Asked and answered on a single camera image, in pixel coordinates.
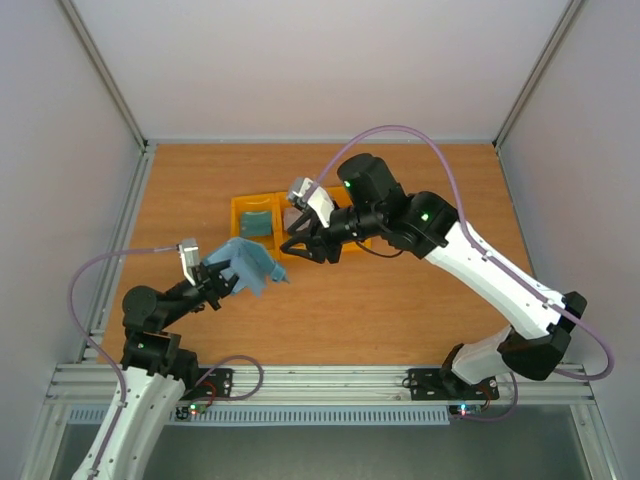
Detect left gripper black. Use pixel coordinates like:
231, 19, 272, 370
160, 253, 251, 329

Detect blue leather card holder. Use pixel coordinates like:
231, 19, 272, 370
202, 237, 289, 297

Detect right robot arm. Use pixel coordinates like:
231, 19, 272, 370
280, 153, 586, 397

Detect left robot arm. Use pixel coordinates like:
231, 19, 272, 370
73, 260, 238, 479

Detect white card in bin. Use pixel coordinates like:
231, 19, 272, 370
282, 208, 309, 233

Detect teal card in bin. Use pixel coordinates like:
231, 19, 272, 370
239, 210, 273, 238

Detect yellow bin middle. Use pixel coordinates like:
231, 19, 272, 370
274, 188, 326, 260

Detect yellow bin left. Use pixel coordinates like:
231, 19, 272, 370
231, 193, 280, 251

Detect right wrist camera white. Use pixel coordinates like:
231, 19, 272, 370
286, 177, 335, 228

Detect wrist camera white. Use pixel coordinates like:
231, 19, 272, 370
286, 177, 335, 228
178, 238, 200, 287

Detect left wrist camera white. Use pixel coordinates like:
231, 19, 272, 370
178, 238, 200, 287

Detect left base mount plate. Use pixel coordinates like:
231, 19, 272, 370
181, 368, 233, 401

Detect base mount plate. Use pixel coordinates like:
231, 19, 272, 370
181, 368, 233, 401
402, 368, 500, 401

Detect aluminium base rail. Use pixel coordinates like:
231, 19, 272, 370
45, 364, 595, 406

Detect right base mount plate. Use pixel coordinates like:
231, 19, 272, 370
402, 368, 500, 401

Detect slotted cable duct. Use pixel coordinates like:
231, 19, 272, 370
67, 406, 451, 427

